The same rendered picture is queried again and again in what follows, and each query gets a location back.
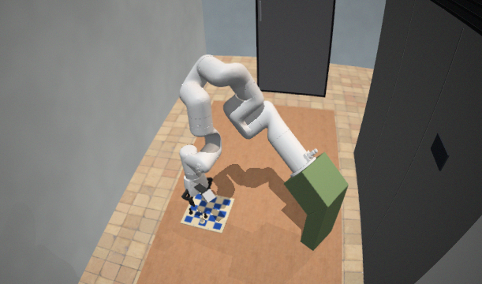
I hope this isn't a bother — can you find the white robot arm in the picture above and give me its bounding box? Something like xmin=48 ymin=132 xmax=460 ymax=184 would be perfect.
xmin=179 ymin=54 xmax=318 ymax=180

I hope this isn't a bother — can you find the blue and white chessboard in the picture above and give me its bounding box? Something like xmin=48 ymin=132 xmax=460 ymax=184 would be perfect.
xmin=181 ymin=193 xmax=234 ymax=234

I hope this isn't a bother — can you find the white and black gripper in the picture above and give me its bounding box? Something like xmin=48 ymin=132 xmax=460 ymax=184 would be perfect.
xmin=181 ymin=173 xmax=213 ymax=207

